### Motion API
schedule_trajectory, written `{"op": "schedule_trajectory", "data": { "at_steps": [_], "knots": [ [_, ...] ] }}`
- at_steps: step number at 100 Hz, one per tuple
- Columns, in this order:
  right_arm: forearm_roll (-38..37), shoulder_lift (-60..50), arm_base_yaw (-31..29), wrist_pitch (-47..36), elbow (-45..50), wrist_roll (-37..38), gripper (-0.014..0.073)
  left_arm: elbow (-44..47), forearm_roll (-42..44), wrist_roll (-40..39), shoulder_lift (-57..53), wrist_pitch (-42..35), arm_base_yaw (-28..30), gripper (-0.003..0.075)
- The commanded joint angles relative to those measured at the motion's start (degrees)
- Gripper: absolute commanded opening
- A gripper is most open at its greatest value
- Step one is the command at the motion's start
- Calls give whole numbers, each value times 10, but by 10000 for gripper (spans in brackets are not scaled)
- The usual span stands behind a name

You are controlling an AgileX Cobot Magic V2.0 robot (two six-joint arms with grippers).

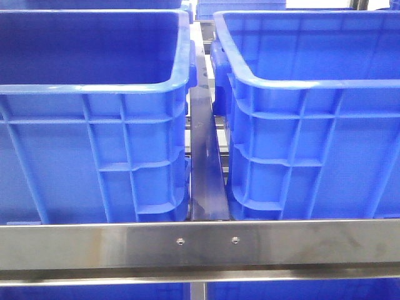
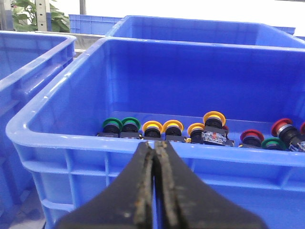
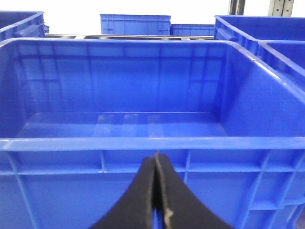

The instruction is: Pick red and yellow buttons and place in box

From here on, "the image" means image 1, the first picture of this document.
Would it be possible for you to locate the steel centre divider bar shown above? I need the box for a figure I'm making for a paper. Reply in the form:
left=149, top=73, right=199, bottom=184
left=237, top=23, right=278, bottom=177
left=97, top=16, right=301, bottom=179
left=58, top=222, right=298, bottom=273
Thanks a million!
left=190, top=22, right=229, bottom=221

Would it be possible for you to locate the blue crate front left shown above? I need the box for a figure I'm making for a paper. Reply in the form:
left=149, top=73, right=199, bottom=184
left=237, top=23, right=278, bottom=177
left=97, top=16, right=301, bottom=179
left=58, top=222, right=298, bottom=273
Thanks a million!
left=1, top=9, right=197, bottom=225

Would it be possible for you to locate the blue crate front right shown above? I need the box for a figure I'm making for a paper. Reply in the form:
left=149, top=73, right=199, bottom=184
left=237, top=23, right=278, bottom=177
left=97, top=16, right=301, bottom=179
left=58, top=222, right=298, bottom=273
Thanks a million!
left=212, top=10, right=399, bottom=220

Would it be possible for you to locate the blue crate rear right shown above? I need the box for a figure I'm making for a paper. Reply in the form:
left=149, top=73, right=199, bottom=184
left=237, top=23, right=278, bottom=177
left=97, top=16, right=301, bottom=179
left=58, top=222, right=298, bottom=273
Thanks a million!
left=194, top=0, right=288, bottom=21

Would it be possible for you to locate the blue crate lower left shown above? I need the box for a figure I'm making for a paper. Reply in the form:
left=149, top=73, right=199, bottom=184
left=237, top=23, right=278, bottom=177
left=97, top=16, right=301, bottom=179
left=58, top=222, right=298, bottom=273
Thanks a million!
left=1, top=283, right=190, bottom=299

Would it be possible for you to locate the blue crate lower right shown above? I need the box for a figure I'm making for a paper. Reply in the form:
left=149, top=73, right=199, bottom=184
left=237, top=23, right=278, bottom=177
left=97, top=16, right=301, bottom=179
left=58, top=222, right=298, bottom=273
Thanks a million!
left=207, top=279, right=399, bottom=300

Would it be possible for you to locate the steel lower post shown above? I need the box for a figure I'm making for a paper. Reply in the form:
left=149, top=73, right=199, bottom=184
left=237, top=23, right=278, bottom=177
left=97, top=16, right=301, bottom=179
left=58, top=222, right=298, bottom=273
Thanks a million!
left=190, top=282, right=208, bottom=300

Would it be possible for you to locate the steel front rail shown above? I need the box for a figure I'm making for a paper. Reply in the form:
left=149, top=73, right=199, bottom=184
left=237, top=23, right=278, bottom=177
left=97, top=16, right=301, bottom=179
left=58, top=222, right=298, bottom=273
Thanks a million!
left=1, top=219, right=399, bottom=286

